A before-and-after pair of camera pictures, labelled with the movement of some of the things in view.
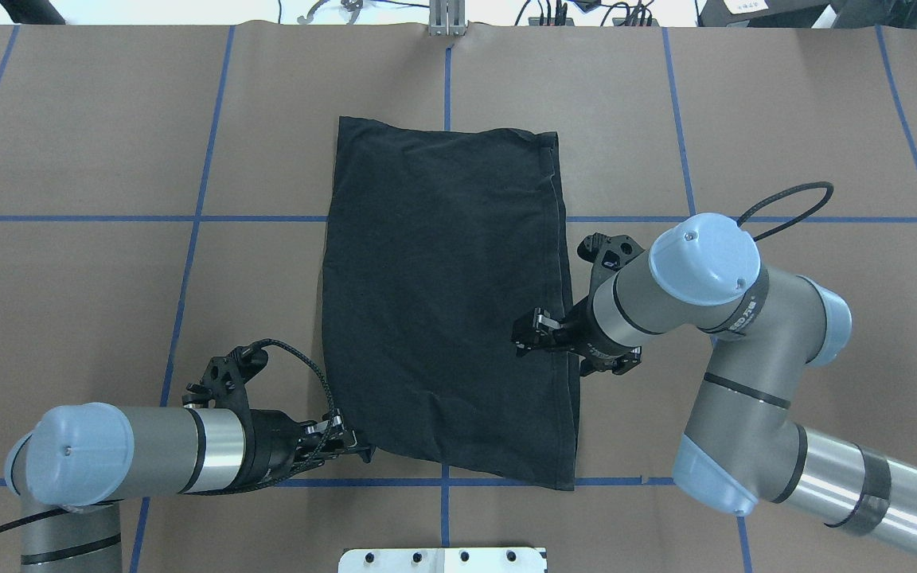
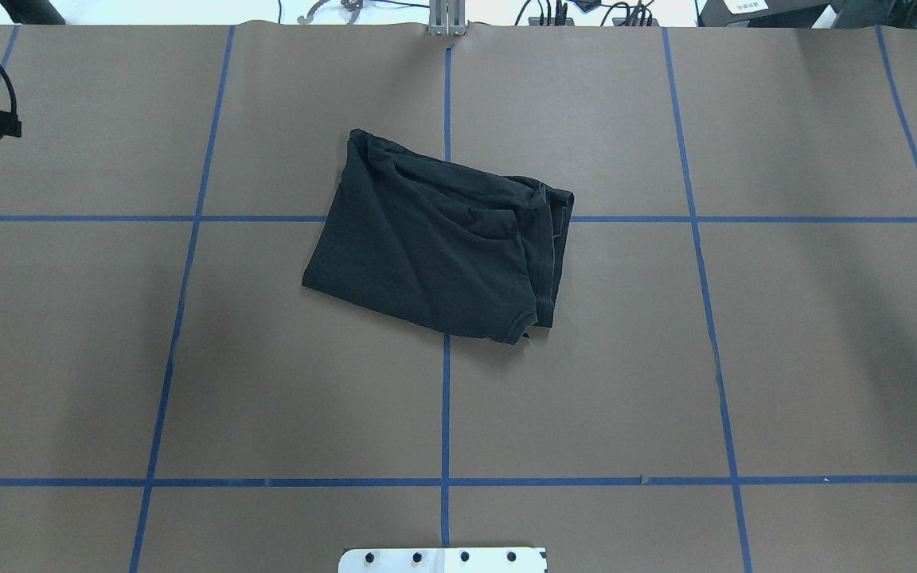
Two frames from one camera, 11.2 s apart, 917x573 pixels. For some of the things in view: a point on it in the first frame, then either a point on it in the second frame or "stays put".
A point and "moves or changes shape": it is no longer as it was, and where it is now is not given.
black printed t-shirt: (440, 239) moves or changes shape
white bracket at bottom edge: (493, 559) stays put
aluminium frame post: (446, 17) stays put
